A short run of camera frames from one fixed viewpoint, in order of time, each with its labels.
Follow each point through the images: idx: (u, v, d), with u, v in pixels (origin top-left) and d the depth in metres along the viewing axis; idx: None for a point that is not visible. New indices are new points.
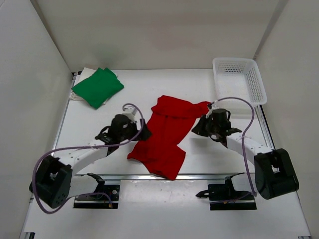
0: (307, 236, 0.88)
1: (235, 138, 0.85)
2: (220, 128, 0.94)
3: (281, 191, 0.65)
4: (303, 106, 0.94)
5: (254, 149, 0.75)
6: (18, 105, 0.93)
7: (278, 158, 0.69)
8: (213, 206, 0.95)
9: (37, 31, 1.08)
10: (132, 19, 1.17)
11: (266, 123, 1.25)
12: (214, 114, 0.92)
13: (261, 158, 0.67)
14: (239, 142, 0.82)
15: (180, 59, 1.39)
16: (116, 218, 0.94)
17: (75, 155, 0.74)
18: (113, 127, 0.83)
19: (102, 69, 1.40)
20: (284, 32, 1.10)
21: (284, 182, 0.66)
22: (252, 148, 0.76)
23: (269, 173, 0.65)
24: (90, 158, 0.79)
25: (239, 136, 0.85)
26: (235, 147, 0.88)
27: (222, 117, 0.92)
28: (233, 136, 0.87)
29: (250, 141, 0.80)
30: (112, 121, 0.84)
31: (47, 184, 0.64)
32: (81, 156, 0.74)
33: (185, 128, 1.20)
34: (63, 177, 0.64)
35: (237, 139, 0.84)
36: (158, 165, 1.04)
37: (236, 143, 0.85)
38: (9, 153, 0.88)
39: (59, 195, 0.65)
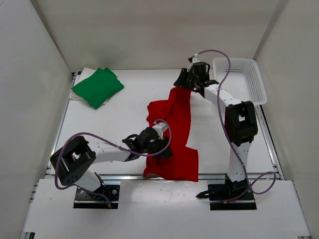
0: (307, 236, 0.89)
1: (212, 89, 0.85)
2: (200, 79, 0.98)
3: (243, 136, 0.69)
4: (304, 106, 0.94)
5: (227, 101, 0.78)
6: (18, 105, 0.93)
7: (245, 109, 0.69)
8: (213, 206, 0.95)
9: (37, 30, 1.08)
10: (133, 19, 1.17)
11: (266, 123, 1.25)
12: (195, 66, 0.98)
13: (231, 110, 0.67)
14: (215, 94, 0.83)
15: (180, 59, 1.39)
16: (117, 218, 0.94)
17: (102, 147, 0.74)
18: (142, 138, 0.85)
19: (102, 69, 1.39)
20: (284, 33, 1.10)
21: (247, 128, 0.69)
22: (225, 100, 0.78)
23: (234, 122, 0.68)
24: (115, 154, 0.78)
25: (216, 88, 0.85)
26: (211, 97, 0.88)
27: (201, 69, 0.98)
28: (210, 88, 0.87)
29: (226, 93, 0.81)
30: (143, 131, 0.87)
31: (67, 162, 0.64)
32: (106, 150, 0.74)
33: (186, 126, 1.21)
34: (84, 162, 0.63)
35: (214, 90, 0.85)
36: (176, 171, 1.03)
37: (212, 94, 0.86)
38: (10, 153, 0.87)
39: (72, 177, 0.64)
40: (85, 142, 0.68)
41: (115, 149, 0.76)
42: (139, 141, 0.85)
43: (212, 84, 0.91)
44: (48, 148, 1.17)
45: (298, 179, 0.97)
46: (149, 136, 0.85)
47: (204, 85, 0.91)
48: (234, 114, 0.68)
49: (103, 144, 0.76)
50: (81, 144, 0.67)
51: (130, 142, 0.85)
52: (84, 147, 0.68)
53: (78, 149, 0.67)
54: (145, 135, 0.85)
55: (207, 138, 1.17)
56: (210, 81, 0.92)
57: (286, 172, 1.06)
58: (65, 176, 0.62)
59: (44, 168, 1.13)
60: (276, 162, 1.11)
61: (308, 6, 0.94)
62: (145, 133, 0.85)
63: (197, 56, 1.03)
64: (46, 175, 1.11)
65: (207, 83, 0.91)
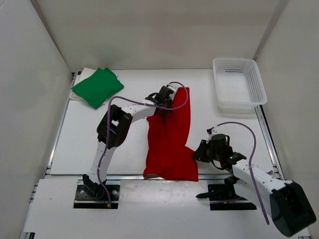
0: (307, 236, 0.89)
1: (241, 168, 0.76)
2: (223, 154, 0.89)
3: (301, 227, 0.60)
4: (304, 106, 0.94)
5: (265, 184, 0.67)
6: (18, 105, 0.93)
7: (292, 192, 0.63)
8: (213, 206, 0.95)
9: (37, 30, 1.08)
10: (133, 19, 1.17)
11: (266, 123, 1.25)
12: (213, 140, 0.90)
13: (277, 196, 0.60)
14: (248, 174, 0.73)
15: (181, 59, 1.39)
16: (116, 218, 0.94)
17: (132, 107, 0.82)
18: (163, 92, 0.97)
19: (101, 69, 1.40)
20: (284, 33, 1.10)
21: (301, 216, 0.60)
22: (263, 182, 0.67)
23: (288, 212, 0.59)
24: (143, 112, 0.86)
25: (246, 165, 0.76)
26: (241, 177, 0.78)
27: (221, 143, 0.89)
28: (239, 165, 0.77)
29: (261, 173, 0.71)
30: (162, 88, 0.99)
31: (113, 127, 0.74)
32: (138, 109, 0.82)
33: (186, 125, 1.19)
34: (126, 122, 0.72)
35: (244, 169, 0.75)
36: (177, 172, 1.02)
37: (242, 173, 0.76)
38: (10, 152, 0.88)
39: (121, 138, 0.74)
40: (118, 108, 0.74)
41: (144, 107, 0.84)
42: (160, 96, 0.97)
43: (239, 159, 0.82)
44: (48, 148, 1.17)
45: (298, 179, 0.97)
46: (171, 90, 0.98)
47: (229, 160, 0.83)
48: (284, 202, 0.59)
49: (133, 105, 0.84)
50: (116, 111, 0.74)
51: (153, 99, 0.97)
52: (120, 112, 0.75)
53: (115, 116, 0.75)
54: (166, 90, 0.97)
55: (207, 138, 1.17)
56: (235, 155, 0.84)
57: (286, 172, 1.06)
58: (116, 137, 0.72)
59: (45, 168, 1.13)
60: (276, 162, 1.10)
61: (308, 6, 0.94)
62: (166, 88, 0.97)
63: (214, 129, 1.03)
64: (46, 175, 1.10)
65: (233, 159, 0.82)
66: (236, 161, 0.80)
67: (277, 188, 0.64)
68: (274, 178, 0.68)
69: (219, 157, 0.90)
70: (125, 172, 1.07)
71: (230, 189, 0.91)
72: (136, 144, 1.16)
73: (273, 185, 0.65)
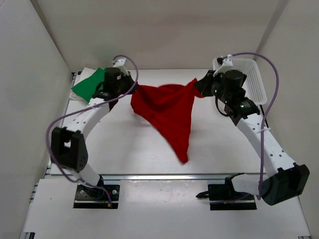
0: (307, 236, 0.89)
1: (251, 127, 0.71)
2: (232, 97, 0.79)
3: (283, 199, 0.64)
4: (303, 105, 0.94)
5: (272, 158, 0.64)
6: (18, 104, 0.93)
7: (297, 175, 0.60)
8: (213, 206, 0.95)
9: (36, 29, 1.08)
10: (133, 18, 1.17)
11: (266, 123, 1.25)
12: (228, 79, 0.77)
13: (280, 180, 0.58)
14: (257, 137, 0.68)
15: (180, 59, 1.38)
16: (116, 218, 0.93)
17: (79, 120, 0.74)
18: (109, 80, 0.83)
19: (101, 69, 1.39)
20: (284, 33, 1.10)
21: (291, 192, 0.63)
22: (271, 155, 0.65)
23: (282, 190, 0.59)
24: (95, 116, 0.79)
25: (257, 125, 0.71)
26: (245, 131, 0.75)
27: (236, 84, 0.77)
28: (249, 121, 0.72)
29: (271, 142, 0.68)
30: (105, 74, 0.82)
31: (66, 153, 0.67)
32: (87, 119, 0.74)
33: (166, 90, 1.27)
34: (77, 143, 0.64)
35: (254, 128, 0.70)
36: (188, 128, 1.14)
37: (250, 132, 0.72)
38: (10, 152, 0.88)
39: (80, 160, 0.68)
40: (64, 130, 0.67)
41: (92, 111, 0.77)
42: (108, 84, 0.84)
43: (251, 110, 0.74)
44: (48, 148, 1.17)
45: None
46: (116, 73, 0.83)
47: (238, 108, 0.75)
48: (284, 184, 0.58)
49: (78, 116, 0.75)
50: (63, 133, 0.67)
51: (101, 92, 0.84)
52: (68, 133, 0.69)
53: (65, 138, 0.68)
54: (111, 76, 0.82)
55: (207, 138, 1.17)
56: (246, 104, 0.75)
57: None
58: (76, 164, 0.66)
59: (45, 168, 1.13)
60: None
61: (308, 5, 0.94)
62: (111, 73, 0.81)
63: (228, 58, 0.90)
64: (46, 175, 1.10)
65: (242, 109, 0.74)
66: (246, 115, 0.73)
67: (283, 167, 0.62)
68: (283, 153, 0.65)
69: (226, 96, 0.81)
70: (125, 173, 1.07)
71: (231, 186, 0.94)
72: (136, 144, 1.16)
73: (279, 164, 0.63)
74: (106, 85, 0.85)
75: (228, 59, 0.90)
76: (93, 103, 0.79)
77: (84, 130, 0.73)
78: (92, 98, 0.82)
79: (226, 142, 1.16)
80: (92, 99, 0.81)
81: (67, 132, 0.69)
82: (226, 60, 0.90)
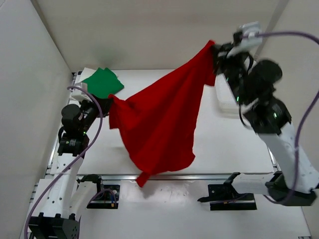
0: (307, 236, 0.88)
1: (284, 143, 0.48)
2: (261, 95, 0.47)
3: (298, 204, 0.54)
4: (304, 105, 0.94)
5: (305, 178, 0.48)
6: (18, 104, 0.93)
7: None
8: (213, 206, 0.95)
9: (37, 30, 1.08)
10: (133, 18, 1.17)
11: None
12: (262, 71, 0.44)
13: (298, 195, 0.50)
14: (291, 157, 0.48)
15: (181, 59, 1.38)
16: (117, 217, 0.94)
17: (54, 197, 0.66)
18: (68, 126, 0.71)
19: (102, 70, 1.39)
20: (284, 33, 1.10)
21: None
22: (303, 175, 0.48)
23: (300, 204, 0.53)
24: (72, 176, 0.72)
25: (291, 139, 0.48)
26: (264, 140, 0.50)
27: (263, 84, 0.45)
28: (283, 137, 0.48)
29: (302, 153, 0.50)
30: (64, 122, 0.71)
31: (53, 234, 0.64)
32: (63, 192, 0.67)
33: (148, 109, 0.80)
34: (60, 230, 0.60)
35: (288, 146, 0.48)
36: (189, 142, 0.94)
37: (277, 146, 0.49)
38: (10, 152, 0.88)
39: (71, 232, 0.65)
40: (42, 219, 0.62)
41: (65, 178, 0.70)
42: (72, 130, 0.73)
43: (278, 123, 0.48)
44: (48, 148, 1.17)
45: None
46: (75, 117, 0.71)
47: (267, 117, 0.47)
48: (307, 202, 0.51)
49: (50, 191, 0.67)
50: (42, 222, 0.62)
51: (67, 141, 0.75)
52: None
53: None
54: (72, 124, 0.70)
55: (207, 138, 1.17)
56: (278, 110, 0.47)
57: None
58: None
59: (45, 168, 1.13)
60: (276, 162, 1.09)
61: (307, 6, 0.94)
62: (70, 121, 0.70)
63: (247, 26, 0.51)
64: (46, 175, 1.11)
65: (274, 119, 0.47)
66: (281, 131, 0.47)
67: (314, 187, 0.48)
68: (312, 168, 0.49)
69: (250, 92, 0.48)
70: (125, 172, 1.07)
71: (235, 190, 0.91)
72: None
73: (310, 184, 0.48)
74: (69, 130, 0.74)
75: (248, 41, 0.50)
76: (63, 163, 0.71)
77: (65, 203, 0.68)
78: (59, 155, 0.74)
79: (226, 142, 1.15)
80: (60, 156, 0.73)
81: None
82: (243, 41, 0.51)
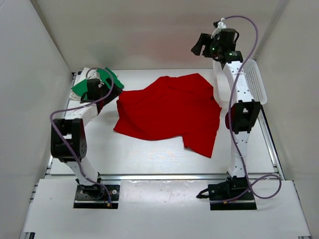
0: (307, 236, 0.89)
1: (232, 69, 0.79)
2: (223, 48, 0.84)
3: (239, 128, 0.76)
4: (303, 105, 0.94)
5: (238, 94, 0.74)
6: (18, 105, 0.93)
7: (251, 105, 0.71)
8: (213, 206, 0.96)
9: (37, 30, 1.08)
10: (133, 19, 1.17)
11: (266, 123, 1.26)
12: (222, 33, 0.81)
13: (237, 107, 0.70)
14: (233, 77, 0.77)
15: (180, 59, 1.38)
16: (116, 217, 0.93)
17: (76, 113, 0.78)
18: (90, 89, 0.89)
19: (101, 69, 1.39)
20: (284, 33, 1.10)
21: (245, 121, 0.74)
22: (238, 91, 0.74)
23: (236, 116, 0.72)
24: (88, 111, 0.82)
25: (237, 69, 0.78)
26: (227, 76, 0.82)
27: (229, 37, 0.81)
28: (232, 65, 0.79)
29: (243, 81, 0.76)
30: (87, 83, 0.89)
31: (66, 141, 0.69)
32: (81, 112, 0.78)
33: (161, 94, 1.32)
34: (79, 127, 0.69)
35: (233, 71, 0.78)
36: (199, 132, 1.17)
37: (230, 74, 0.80)
38: (11, 152, 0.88)
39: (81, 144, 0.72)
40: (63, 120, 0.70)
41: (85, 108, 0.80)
42: (92, 94, 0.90)
43: (236, 58, 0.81)
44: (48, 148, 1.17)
45: (299, 179, 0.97)
46: (95, 81, 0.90)
47: (226, 56, 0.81)
48: (239, 110, 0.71)
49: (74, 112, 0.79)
50: (62, 123, 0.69)
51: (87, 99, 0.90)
52: (67, 123, 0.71)
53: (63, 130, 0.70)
54: (93, 85, 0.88)
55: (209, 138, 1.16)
56: (234, 53, 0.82)
57: (286, 172, 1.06)
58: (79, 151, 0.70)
59: (44, 167, 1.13)
60: (276, 162, 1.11)
61: (307, 6, 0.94)
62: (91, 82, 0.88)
63: (223, 20, 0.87)
64: (46, 175, 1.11)
65: (230, 56, 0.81)
66: (231, 60, 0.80)
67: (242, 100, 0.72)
68: (248, 91, 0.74)
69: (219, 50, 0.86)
70: (125, 172, 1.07)
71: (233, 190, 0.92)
72: (137, 145, 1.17)
73: (241, 97, 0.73)
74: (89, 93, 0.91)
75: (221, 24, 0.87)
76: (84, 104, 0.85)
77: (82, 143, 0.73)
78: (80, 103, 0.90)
79: (226, 143, 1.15)
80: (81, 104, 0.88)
81: (68, 123, 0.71)
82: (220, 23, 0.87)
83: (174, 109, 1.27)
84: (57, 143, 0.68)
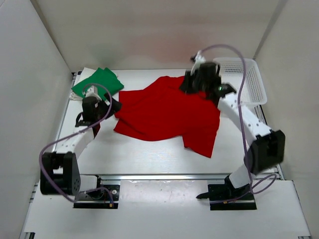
0: (306, 236, 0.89)
1: (230, 104, 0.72)
2: (210, 83, 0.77)
3: (266, 167, 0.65)
4: (303, 105, 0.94)
5: (251, 128, 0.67)
6: (18, 104, 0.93)
7: (273, 139, 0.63)
8: (213, 206, 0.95)
9: (37, 30, 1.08)
10: (133, 19, 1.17)
11: (266, 123, 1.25)
12: (203, 70, 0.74)
13: (258, 143, 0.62)
14: (236, 112, 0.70)
15: (180, 59, 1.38)
16: (116, 217, 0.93)
17: (68, 143, 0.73)
18: (87, 110, 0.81)
19: (102, 69, 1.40)
20: (283, 33, 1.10)
21: (272, 159, 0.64)
22: (249, 126, 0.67)
23: (260, 155, 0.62)
24: (83, 139, 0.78)
25: (235, 102, 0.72)
26: (224, 110, 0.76)
27: (211, 71, 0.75)
28: (229, 99, 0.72)
29: (248, 113, 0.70)
30: (83, 105, 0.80)
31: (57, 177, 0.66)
32: (76, 142, 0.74)
33: (163, 93, 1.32)
34: (71, 162, 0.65)
35: (232, 105, 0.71)
36: (200, 131, 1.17)
37: (229, 109, 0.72)
38: (11, 152, 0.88)
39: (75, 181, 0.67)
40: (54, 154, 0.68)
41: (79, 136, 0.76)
42: (88, 116, 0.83)
43: (228, 91, 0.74)
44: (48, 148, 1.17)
45: (298, 179, 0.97)
46: (92, 102, 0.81)
47: (217, 91, 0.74)
48: (262, 147, 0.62)
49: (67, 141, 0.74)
50: (53, 157, 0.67)
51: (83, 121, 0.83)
52: (58, 157, 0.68)
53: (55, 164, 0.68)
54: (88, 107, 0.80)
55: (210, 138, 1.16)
56: (225, 86, 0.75)
57: (286, 172, 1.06)
58: (71, 189, 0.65)
59: None
60: None
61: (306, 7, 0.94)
62: (88, 104, 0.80)
63: (200, 54, 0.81)
64: None
65: (221, 91, 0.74)
66: (224, 94, 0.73)
67: (260, 134, 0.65)
68: (260, 122, 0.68)
69: (204, 86, 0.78)
70: (125, 172, 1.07)
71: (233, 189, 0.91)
72: (137, 145, 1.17)
73: (257, 131, 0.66)
74: (85, 114, 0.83)
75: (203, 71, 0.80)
76: (79, 129, 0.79)
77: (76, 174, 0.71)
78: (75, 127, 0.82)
79: (226, 143, 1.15)
80: (77, 127, 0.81)
81: (59, 156, 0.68)
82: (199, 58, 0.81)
83: (174, 109, 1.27)
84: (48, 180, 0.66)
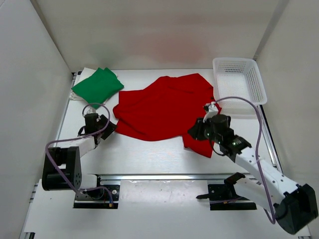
0: (307, 236, 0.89)
1: (247, 159, 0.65)
2: (223, 139, 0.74)
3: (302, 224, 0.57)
4: (303, 105, 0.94)
5: (276, 185, 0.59)
6: (17, 104, 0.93)
7: (303, 194, 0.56)
8: (213, 206, 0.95)
9: (36, 30, 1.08)
10: (133, 19, 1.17)
11: (266, 123, 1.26)
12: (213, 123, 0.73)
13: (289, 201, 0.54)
14: (255, 168, 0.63)
15: (180, 59, 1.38)
16: (116, 217, 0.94)
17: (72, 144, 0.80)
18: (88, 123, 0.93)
19: (102, 69, 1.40)
20: (283, 33, 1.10)
21: (306, 215, 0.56)
22: (274, 182, 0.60)
23: (294, 214, 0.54)
24: (84, 144, 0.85)
25: (253, 157, 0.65)
26: (243, 166, 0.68)
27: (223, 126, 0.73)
28: (245, 155, 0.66)
29: (269, 168, 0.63)
30: (86, 117, 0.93)
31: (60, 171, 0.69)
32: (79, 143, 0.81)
33: (162, 93, 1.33)
34: (75, 154, 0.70)
35: (250, 161, 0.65)
36: None
37: (247, 165, 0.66)
38: (10, 152, 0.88)
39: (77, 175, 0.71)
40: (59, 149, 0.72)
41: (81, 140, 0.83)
42: (89, 127, 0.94)
43: (242, 145, 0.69)
44: None
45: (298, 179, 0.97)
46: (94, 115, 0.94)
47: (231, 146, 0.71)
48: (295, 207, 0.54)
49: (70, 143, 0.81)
50: (57, 153, 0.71)
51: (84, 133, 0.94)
52: (62, 152, 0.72)
53: (58, 160, 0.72)
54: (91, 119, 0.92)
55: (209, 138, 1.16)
56: (238, 141, 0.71)
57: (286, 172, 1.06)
58: (73, 182, 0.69)
59: None
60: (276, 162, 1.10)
61: (307, 6, 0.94)
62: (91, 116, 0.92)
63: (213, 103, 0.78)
64: None
65: (235, 146, 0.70)
66: (240, 150, 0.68)
67: (289, 191, 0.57)
68: (284, 178, 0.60)
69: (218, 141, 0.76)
70: (125, 172, 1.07)
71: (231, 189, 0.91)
72: (137, 145, 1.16)
73: (285, 188, 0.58)
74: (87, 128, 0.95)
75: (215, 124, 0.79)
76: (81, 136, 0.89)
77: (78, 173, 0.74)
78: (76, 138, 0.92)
79: None
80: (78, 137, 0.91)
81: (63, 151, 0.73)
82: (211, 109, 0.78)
83: (173, 109, 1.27)
84: (50, 174, 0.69)
